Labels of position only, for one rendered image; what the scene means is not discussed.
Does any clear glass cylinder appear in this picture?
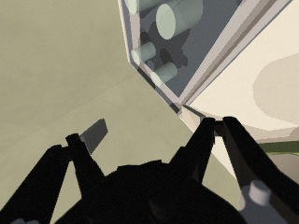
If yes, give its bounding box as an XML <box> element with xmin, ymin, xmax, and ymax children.
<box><xmin>131</xmin><ymin>41</ymin><xmax>156</xmax><ymax>65</ymax></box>
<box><xmin>124</xmin><ymin>0</ymin><xmax>161</xmax><ymax>14</ymax></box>
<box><xmin>150</xmin><ymin>62</ymin><xmax>178</xmax><ymax>87</ymax></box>
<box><xmin>156</xmin><ymin>0</ymin><xmax>203</xmax><ymax>39</ymax></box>

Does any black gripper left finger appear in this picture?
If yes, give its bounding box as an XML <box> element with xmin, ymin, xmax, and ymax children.
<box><xmin>0</xmin><ymin>119</ymin><xmax>120</xmax><ymax>224</ymax></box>

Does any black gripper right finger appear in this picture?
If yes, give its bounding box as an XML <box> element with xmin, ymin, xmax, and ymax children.
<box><xmin>148</xmin><ymin>105</ymin><xmax>299</xmax><ymax>224</ymax></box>

